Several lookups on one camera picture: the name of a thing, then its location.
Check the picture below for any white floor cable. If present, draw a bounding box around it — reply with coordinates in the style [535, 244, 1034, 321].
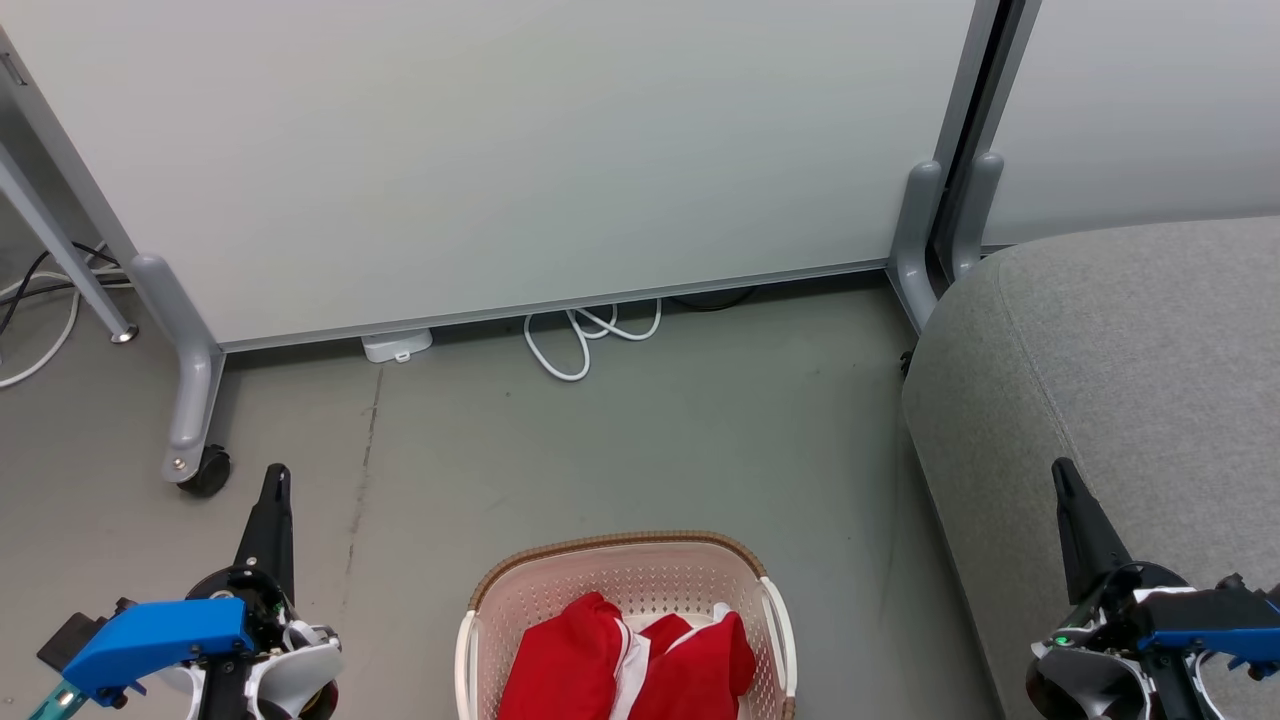
[0, 246, 133, 390]

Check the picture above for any grey upright partition foot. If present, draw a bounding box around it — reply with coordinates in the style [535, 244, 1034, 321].
[950, 150, 1005, 282]
[887, 160, 947, 336]

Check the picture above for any grey fabric sofa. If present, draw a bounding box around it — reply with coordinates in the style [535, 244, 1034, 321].
[901, 215, 1280, 720]

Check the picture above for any long grey partition foot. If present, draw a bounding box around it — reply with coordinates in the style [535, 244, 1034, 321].
[128, 253, 227, 486]

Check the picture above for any teal left cable connector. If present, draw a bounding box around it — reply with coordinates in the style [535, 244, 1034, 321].
[27, 680, 89, 720]

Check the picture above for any black floor cable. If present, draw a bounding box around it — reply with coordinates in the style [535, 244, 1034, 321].
[0, 240, 123, 337]

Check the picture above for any black caster wheel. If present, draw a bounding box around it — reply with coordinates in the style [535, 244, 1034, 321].
[177, 445, 233, 498]

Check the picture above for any white power adapter box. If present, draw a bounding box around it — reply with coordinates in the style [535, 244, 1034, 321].
[361, 328, 435, 365]

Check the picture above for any narrow white partition panel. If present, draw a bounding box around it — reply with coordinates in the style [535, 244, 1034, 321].
[984, 0, 1280, 248]

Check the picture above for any black cable under partition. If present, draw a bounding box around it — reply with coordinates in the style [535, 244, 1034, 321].
[668, 287, 757, 312]

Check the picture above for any blue right camera mount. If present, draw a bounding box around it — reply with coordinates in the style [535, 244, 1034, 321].
[1135, 584, 1280, 683]

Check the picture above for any cream perforated laundry basket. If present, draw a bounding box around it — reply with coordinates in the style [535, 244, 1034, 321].
[455, 530, 799, 720]

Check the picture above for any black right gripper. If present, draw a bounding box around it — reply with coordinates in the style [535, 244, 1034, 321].
[1045, 457, 1199, 663]

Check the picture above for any large white partition panel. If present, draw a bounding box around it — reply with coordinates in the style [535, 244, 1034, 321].
[0, 0, 1002, 353]

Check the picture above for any grey metal table leg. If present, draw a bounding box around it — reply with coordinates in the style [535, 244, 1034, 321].
[0, 140, 140, 345]

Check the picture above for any red and white garment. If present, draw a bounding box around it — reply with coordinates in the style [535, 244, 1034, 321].
[496, 591, 759, 720]

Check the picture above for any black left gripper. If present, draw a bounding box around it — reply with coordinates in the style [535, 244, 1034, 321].
[186, 463, 313, 661]

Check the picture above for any coiled white cable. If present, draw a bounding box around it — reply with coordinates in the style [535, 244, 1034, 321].
[523, 298, 664, 384]

